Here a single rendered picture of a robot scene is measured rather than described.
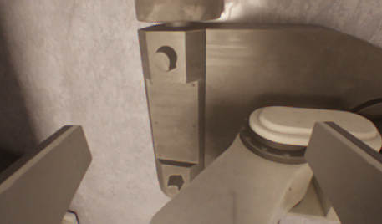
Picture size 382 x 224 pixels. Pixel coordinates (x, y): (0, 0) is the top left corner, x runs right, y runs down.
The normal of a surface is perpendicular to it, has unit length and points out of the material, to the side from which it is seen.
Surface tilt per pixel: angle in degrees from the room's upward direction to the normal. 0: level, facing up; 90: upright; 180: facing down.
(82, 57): 0
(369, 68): 0
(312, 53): 0
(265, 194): 90
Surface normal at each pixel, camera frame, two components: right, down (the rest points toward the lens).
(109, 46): -0.21, 0.47
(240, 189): -0.02, -0.88
